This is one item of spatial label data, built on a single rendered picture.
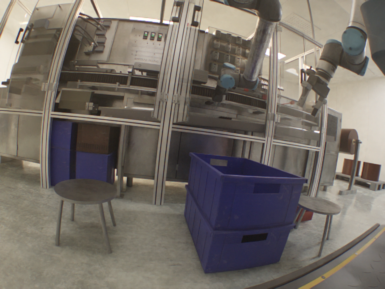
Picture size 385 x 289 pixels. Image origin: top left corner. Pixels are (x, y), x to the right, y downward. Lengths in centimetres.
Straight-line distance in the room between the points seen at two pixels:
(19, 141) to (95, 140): 100
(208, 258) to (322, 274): 47
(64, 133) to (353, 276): 166
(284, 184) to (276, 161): 133
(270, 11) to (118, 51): 159
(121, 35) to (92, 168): 140
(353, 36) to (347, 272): 68
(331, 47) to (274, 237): 85
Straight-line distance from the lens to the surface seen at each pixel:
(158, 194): 136
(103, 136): 141
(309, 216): 160
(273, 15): 85
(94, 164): 146
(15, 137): 218
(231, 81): 114
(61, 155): 157
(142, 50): 202
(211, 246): 72
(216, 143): 171
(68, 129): 152
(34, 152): 202
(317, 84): 83
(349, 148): 309
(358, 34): 75
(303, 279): 39
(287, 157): 218
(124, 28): 218
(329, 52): 88
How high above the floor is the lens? 55
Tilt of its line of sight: 3 degrees down
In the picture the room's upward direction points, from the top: 7 degrees clockwise
